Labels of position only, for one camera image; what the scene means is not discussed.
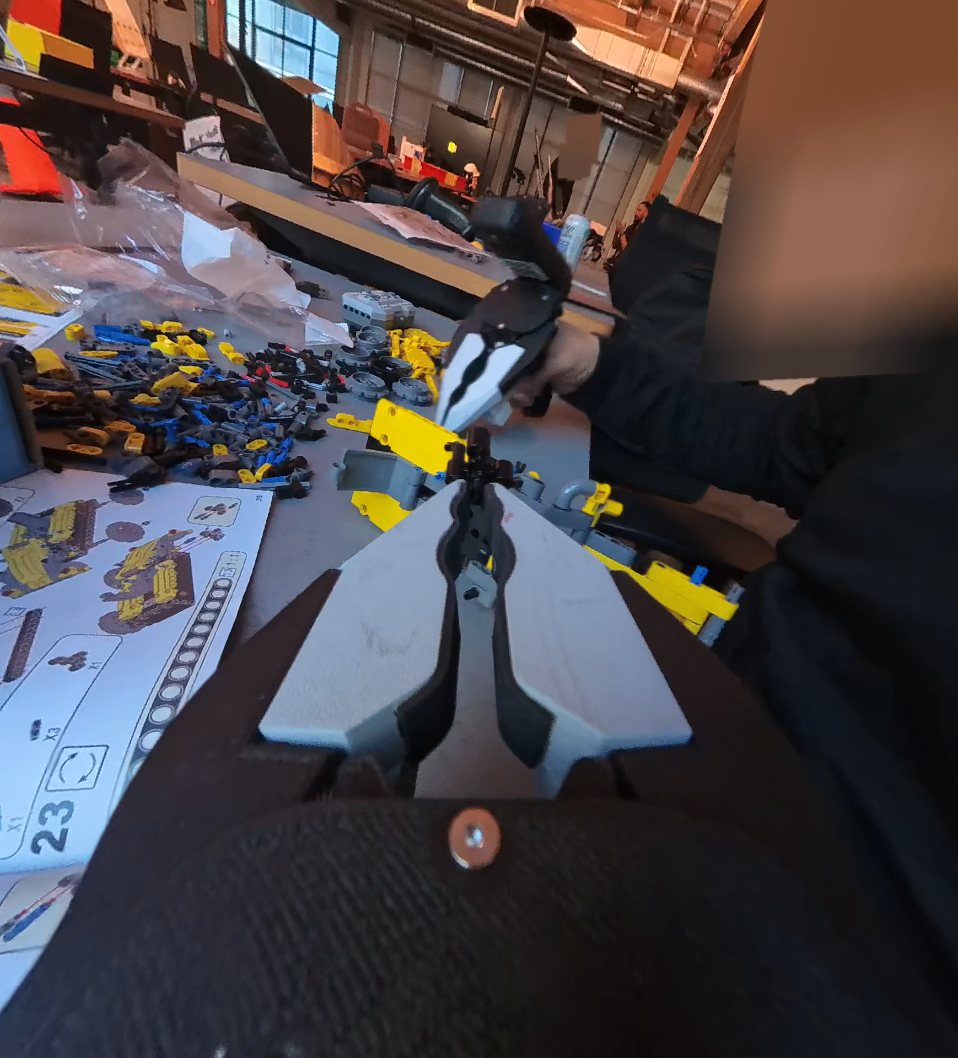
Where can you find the red plastic crate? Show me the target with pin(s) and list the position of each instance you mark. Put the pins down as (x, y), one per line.
(24, 161)

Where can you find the brown cardboard box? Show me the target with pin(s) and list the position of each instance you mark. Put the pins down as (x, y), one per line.
(363, 132)

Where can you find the white blue can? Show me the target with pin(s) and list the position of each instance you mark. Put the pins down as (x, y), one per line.
(574, 240)

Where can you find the grey desk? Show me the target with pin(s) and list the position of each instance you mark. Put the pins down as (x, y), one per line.
(322, 529)

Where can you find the yellow black toy vehicle model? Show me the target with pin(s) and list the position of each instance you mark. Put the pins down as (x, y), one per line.
(413, 430)

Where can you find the pile of mixed brick parts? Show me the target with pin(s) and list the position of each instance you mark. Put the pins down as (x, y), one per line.
(156, 405)

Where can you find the dark brick motor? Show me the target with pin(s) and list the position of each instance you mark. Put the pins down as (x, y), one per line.
(314, 289)

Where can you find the white paper sheets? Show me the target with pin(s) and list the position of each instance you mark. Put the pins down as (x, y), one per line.
(413, 221)

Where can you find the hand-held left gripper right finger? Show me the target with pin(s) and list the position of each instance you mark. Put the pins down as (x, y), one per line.
(595, 661)

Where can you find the yellow black storage box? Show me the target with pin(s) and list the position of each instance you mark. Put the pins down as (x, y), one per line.
(41, 45)

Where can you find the white instruction booklet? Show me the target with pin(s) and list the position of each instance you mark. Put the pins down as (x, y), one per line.
(74, 744)

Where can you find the brown wooden stool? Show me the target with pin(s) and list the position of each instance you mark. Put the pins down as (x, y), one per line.
(694, 537)

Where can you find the pile of black red pins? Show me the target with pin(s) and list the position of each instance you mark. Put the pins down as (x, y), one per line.
(289, 372)

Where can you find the person's dark clothed body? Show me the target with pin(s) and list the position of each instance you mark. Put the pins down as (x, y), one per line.
(901, 661)

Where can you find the group of grey toothed wheels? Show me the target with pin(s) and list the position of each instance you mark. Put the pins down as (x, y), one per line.
(367, 383)

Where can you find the pile of yellow beams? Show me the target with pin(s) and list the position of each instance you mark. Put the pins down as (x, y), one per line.
(421, 355)

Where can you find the black floor lamp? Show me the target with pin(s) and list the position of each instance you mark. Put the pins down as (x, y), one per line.
(538, 83)

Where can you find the long wooden table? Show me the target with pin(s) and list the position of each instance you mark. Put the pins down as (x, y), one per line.
(305, 198)

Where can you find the small black connector piece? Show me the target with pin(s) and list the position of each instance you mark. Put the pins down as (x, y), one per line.
(479, 467)

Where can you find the grey battery hub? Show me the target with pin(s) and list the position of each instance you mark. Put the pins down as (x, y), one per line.
(376, 307)

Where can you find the yellow printed leaflet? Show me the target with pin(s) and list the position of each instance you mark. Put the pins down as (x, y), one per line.
(8, 293)

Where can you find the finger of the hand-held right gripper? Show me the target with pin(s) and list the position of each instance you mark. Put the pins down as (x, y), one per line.
(502, 372)
(456, 380)

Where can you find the scattered yellow curved panels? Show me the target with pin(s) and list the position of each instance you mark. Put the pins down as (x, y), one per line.
(169, 343)

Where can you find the person's right hand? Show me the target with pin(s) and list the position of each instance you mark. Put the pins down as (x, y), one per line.
(570, 364)

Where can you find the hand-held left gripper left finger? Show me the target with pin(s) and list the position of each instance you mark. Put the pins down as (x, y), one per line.
(347, 661)

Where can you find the black handheld device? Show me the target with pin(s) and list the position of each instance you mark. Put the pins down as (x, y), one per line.
(438, 202)

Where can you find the person's right forearm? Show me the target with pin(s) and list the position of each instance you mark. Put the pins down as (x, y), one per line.
(677, 413)

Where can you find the black monitor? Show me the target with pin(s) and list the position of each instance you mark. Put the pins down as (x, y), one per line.
(280, 124)

